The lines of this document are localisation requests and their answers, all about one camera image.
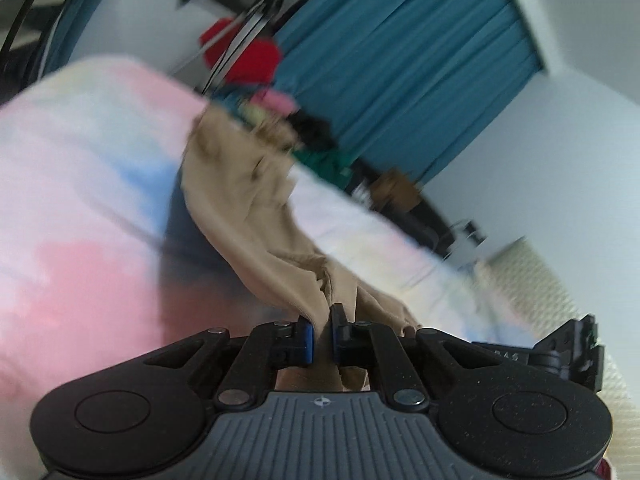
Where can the tan printed t-shirt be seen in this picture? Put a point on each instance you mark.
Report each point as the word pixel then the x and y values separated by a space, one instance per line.
pixel 240 200

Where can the teal cloth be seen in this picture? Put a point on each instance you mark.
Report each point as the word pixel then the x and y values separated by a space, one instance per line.
pixel 235 97

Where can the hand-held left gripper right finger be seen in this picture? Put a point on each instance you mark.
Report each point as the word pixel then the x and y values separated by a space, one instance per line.
pixel 337 345

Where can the brown paper bag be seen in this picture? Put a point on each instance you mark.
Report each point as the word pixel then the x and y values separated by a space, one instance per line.
pixel 397 191

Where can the cream textured cover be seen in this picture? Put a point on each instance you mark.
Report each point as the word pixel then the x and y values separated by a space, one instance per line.
pixel 565 285

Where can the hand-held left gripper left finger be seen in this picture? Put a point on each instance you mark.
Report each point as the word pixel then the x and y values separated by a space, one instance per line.
pixel 307 345

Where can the black garment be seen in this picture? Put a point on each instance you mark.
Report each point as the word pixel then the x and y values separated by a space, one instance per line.
pixel 312 130

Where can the narrow blue curtain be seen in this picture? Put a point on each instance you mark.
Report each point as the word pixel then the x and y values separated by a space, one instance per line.
pixel 80 5

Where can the black sofa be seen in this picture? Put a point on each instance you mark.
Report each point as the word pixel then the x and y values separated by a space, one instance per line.
pixel 430 222

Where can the red garment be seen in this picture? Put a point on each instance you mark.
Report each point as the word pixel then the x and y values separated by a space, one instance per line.
pixel 250 57

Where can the garment steamer stand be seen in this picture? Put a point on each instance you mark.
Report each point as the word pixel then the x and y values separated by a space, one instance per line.
pixel 240 35

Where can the green garment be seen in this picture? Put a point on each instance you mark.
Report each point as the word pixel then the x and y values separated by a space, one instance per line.
pixel 325 165

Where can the pink garment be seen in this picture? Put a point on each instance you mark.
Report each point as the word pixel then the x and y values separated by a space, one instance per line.
pixel 275 101

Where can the pastel bedsheet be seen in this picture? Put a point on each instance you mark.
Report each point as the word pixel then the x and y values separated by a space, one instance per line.
pixel 75 185

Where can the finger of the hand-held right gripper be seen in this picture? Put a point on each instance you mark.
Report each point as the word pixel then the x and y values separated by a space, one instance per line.
pixel 575 355

